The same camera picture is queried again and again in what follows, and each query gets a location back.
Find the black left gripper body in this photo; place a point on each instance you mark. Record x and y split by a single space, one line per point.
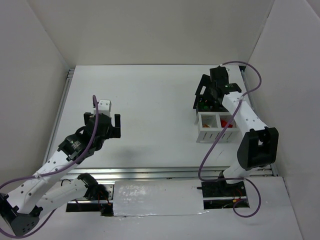
107 127

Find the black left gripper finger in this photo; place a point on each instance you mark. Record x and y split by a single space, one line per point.
86 116
117 120

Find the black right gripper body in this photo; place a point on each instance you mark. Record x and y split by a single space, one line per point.
202 97

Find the green curved lego brick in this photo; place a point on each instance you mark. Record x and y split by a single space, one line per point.
203 107

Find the red curved lego brick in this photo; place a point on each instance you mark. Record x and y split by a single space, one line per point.
224 124

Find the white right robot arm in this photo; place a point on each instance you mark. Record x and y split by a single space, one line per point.
259 144

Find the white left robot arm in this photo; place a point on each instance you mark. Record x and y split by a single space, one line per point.
23 207

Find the black slotted container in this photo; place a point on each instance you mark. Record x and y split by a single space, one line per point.
208 104

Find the white slotted container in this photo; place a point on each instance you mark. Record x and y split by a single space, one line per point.
209 135

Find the white taped cover panel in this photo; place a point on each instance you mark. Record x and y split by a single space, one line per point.
157 198

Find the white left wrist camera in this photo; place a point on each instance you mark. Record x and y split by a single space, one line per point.
103 107

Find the aluminium front rail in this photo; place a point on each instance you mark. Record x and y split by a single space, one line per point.
157 173

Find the aluminium rail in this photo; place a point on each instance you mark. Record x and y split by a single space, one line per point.
68 80
157 173

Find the aluminium left side rail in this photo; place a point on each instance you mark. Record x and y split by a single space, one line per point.
68 80

